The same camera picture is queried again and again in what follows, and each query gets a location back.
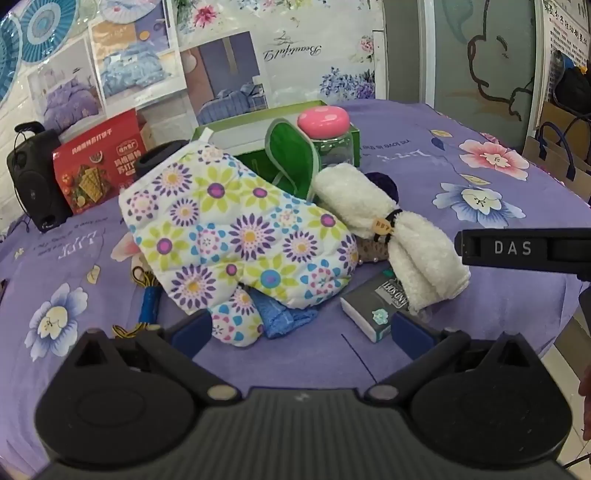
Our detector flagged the blue cloth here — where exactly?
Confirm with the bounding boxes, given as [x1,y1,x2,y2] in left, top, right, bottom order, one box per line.
[252,293,319,340]

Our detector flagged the black cup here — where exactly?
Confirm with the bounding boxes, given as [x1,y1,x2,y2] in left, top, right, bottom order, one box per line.
[134,142,191,182]

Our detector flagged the clear jar pink lid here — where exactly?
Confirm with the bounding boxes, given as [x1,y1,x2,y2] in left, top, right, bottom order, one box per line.
[297,106,356,169]

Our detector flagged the dark blue bedding wall poster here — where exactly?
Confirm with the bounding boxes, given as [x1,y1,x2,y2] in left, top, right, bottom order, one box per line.
[179,30,274,126]

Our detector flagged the tissue packet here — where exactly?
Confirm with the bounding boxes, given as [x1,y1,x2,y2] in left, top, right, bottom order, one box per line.
[340,271,417,343]

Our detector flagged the blue yellow braided cord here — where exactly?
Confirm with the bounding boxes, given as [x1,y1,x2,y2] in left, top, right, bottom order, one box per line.
[113,265,163,339]

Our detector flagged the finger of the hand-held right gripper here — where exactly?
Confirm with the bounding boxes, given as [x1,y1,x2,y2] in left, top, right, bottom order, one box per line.
[454,228,551,268]

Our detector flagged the purple bedding wall poster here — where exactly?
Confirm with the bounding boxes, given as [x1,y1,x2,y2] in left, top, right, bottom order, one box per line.
[27,38,105,136]

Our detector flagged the paper bag blue handles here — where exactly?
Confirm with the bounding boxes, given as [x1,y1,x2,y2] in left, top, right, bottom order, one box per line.
[522,121,591,205]

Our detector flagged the floral wall banner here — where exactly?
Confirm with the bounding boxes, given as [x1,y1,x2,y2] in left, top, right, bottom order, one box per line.
[173,0,385,109]

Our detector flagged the green cardboard box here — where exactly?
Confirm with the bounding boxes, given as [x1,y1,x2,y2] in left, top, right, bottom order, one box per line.
[191,100,361,169]

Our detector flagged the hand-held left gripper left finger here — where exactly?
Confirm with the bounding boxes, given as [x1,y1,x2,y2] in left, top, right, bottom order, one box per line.
[76,308,243,402]

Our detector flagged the green cloth white trim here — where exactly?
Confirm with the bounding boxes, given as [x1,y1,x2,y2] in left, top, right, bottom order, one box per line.
[264,119,320,202]

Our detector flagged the white notice poster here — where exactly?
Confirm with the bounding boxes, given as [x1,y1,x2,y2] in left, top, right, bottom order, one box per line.
[541,0,591,108]

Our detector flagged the brown beaded pouch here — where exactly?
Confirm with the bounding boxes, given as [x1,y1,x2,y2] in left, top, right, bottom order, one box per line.
[355,235,393,265]

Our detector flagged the floral quilted oven mitt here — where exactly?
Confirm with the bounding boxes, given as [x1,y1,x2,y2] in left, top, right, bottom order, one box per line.
[119,143,358,347]

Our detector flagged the black hair tie beige tag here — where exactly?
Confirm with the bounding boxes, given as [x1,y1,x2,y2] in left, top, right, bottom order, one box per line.
[369,210,405,243]

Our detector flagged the black bag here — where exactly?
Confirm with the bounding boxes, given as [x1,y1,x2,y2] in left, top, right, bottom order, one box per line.
[553,64,591,117]

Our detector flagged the person's right forearm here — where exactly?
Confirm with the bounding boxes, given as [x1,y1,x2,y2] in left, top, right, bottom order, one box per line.
[578,368,591,442]

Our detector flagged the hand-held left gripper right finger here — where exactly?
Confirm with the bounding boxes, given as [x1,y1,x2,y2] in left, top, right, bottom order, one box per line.
[365,309,542,402]

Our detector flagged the white fluffy towel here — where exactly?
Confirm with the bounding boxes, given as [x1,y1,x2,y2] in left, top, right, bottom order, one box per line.
[313,165,472,315]

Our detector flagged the black speaker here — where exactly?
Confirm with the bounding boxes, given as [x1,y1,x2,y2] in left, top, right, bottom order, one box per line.
[6,121,75,233]

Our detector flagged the red snack box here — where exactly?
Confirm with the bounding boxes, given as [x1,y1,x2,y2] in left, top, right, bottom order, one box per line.
[52,109,148,216]

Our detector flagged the blue paper fan decoration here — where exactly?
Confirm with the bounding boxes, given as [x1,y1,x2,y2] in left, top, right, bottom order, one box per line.
[0,0,81,100]

